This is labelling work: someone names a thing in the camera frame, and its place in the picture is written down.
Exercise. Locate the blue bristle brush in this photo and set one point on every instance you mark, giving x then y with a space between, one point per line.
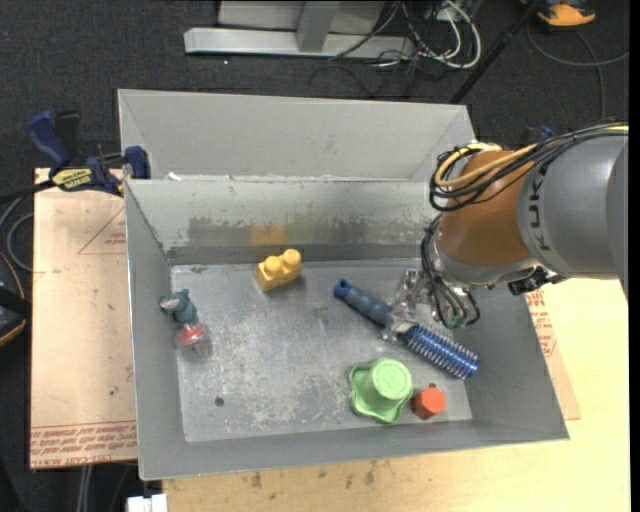
440 350

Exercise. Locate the green flower-shaped cup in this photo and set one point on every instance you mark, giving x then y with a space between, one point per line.
382 390

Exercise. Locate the red and clear spinning top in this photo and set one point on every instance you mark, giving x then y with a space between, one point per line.
191 337

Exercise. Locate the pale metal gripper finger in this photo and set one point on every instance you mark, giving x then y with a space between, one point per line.
400 332
411 290

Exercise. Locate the brown cardboard board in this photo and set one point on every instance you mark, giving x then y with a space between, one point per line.
75 325

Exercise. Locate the grey-blue toy mouse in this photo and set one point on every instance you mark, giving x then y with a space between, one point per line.
182 306

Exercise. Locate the orange hexagonal block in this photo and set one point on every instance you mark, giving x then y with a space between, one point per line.
429 402

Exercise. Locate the grey metal bin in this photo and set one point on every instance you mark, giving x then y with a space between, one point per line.
300 350

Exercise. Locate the yellow toy building block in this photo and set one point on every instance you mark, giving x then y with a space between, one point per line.
277 272

